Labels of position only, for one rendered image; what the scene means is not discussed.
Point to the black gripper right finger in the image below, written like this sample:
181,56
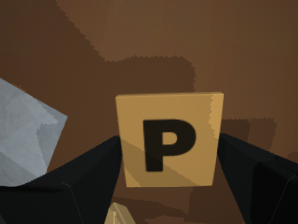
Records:
264,185

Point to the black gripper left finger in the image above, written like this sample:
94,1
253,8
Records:
77,193

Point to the tan tile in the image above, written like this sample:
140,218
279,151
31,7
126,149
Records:
169,139

